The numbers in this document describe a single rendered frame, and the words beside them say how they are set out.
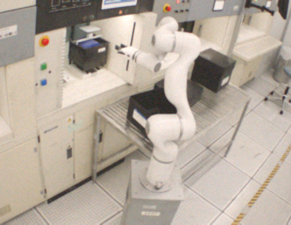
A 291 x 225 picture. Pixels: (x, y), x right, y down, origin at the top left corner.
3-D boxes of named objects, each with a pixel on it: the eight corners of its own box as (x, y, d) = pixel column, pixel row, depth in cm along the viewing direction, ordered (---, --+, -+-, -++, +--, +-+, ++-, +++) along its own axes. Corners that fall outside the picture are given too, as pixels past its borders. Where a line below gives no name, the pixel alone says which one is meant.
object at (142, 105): (125, 118, 199) (128, 95, 190) (156, 106, 216) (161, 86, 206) (152, 143, 184) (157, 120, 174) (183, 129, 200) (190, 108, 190)
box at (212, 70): (216, 94, 247) (224, 68, 232) (188, 78, 259) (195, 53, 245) (229, 84, 266) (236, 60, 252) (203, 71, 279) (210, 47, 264)
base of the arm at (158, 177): (175, 193, 153) (185, 170, 142) (139, 191, 151) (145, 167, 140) (172, 168, 168) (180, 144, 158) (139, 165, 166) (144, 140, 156)
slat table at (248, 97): (142, 228, 215) (162, 162, 172) (91, 183, 244) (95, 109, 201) (226, 156, 301) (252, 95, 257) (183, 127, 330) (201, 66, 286)
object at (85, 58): (81, 77, 205) (84, 36, 187) (66, 65, 215) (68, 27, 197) (107, 68, 221) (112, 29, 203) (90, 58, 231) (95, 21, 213)
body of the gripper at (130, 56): (131, 64, 177) (118, 57, 183) (143, 60, 184) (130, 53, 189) (133, 53, 173) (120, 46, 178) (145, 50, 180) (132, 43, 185)
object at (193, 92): (183, 113, 215) (188, 98, 208) (150, 95, 227) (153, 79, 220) (201, 98, 236) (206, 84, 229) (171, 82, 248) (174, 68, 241)
